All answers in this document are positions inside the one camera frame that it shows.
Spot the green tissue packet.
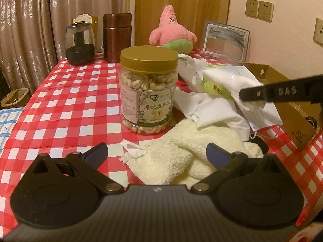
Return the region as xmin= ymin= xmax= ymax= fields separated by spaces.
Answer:
xmin=199 ymin=64 xmax=264 ymax=101

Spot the brown metal canister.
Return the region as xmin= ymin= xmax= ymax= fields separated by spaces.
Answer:
xmin=103 ymin=13 xmax=132 ymax=63

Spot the red checkered tablecloth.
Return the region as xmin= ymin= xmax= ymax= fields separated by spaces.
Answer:
xmin=0 ymin=49 xmax=323 ymax=232

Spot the pink starfish plush toy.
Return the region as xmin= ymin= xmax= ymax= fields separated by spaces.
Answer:
xmin=148 ymin=5 xmax=198 ymax=54

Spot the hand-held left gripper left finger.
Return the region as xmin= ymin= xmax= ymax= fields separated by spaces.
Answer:
xmin=33 ymin=142 xmax=122 ymax=194

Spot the glass jar with black base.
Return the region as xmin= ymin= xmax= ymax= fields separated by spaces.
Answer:
xmin=66 ymin=22 xmax=96 ymax=66

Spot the brown cardboard box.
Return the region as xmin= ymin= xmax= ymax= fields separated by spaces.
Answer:
xmin=237 ymin=63 xmax=323 ymax=152

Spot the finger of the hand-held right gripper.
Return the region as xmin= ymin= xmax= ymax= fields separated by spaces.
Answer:
xmin=239 ymin=74 xmax=323 ymax=104

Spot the pack of white face masks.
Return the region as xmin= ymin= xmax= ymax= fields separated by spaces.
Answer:
xmin=237 ymin=98 xmax=283 ymax=132

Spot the cashew jar with gold lid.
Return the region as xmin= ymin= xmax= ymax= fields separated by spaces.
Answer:
xmin=119 ymin=46 xmax=179 ymax=136

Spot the blue and white cloth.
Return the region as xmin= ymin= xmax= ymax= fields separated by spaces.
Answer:
xmin=0 ymin=107 xmax=26 ymax=154

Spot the beige patterned curtain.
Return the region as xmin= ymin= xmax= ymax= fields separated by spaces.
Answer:
xmin=0 ymin=0 xmax=132 ymax=94

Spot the crumpled white tissue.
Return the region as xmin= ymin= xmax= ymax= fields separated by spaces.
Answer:
xmin=119 ymin=139 xmax=152 ymax=163

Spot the beige wall socket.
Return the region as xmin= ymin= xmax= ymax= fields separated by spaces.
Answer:
xmin=313 ymin=18 xmax=323 ymax=47
xmin=246 ymin=0 xmax=259 ymax=18
xmin=258 ymin=1 xmax=274 ymax=22

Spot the wooden door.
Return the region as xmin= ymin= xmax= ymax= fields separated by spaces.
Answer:
xmin=135 ymin=0 xmax=231 ymax=52

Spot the white plastic bag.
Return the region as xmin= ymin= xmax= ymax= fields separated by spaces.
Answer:
xmin=178 ymin=53 xmax=210 ymax=92

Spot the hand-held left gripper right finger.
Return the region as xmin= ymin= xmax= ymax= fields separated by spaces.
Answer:
xmin=190 ymin=143 xmax=285 ymax=193

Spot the sand art picture frame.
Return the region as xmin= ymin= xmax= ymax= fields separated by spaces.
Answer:
xmin=201 ymin=20 xmax=251 ymax=61

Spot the woven basket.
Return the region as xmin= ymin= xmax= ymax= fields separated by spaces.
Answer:
xmin=0 ymin=88 xmax=30 ymax=107

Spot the cream fluffy towel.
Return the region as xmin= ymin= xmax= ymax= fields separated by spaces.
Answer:
xmin=126 ymin=118 xmax=264 ymax=186

